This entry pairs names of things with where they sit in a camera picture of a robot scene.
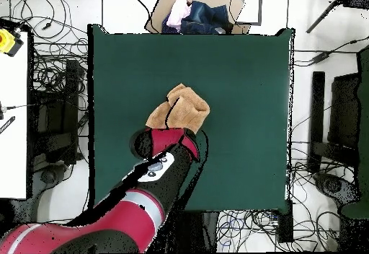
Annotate tan terry towel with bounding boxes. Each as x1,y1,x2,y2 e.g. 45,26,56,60
145,82,211,136

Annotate dark green table cloth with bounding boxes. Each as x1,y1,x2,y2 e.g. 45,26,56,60
86,23,295,215

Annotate purple dotted garment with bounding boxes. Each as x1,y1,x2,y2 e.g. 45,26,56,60
161,14,183,35

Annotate blue jeans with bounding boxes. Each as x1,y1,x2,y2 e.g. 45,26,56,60
180,0,234,35

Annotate black metal stand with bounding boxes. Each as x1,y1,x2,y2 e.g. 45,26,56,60
28,58,89,167
307,71,361,175

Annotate pale pink garment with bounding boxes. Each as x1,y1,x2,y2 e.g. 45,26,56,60
166,0,193,31

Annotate cardboard box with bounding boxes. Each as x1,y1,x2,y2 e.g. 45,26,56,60
143,0,252,35

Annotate black rectangular box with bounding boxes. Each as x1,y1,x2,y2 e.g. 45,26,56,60
277,200,295,244

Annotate round black base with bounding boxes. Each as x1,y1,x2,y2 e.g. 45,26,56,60
313,172,362,210
38,165,60,186

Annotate white side table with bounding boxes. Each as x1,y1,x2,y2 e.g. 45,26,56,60
0,30,29,200

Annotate black striped tool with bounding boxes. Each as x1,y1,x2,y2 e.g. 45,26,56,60
0,115,17,136

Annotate green cloth-covered table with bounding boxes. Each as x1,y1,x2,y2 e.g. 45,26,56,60
339,45,369,219

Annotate yellow emergency stop button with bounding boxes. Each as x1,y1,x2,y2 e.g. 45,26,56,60
0,27,25,58

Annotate black tripod stand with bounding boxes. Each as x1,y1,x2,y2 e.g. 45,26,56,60
305,0,369,35

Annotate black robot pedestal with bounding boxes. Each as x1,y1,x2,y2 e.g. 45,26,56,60
165,210,220,253

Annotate blue and black cable tangle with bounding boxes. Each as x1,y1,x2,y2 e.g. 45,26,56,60
215,209,279,253

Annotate black power adapter cable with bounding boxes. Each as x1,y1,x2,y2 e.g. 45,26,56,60
293,35,369,66

